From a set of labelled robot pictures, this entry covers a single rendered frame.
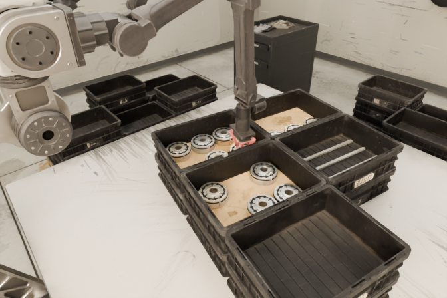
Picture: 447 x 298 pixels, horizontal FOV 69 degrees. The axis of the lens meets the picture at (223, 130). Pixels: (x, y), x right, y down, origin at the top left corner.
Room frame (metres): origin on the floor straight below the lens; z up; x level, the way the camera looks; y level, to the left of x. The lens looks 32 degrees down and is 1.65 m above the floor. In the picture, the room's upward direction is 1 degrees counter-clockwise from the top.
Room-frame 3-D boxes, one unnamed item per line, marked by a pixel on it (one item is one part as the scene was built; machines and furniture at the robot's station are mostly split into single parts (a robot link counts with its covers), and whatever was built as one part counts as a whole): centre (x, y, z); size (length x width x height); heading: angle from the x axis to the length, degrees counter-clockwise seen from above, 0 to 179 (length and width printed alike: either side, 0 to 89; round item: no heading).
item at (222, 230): (0.83, -0.09, 0.92); 0.40 x 0.30 x 0.02; 120
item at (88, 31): (0.72, 0.30, 1.45); 0.09 x 0.08 x 0.12; 40
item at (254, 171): (0.95, -0.15, 0.86); 0.10 x 0.10 x 0.01
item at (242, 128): (1.09, -0.08, 0.98); 0.10 x 0.07 x 0.07; 25
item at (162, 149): (1.09, 0.06, 0.92); 0.40 x 0.30 x 0.02; 120
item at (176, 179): (1.09, 0.06, 0.87); 0.40 x 0.30 x 0.11; 120
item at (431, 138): (1.66, -1.22, 0.37); 0.40 x 0.30 x 0.45; 40
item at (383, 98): (2.23, -1.27, 0.37); 0.40 x 0.30 x 0.45; 40
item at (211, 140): (1.16, 0.09, 0.86); 0.10 x 0.10 x 0.01
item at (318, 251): (0.57, -0.24, 0.87); 0.40 x 0.30 x 0.11; 120
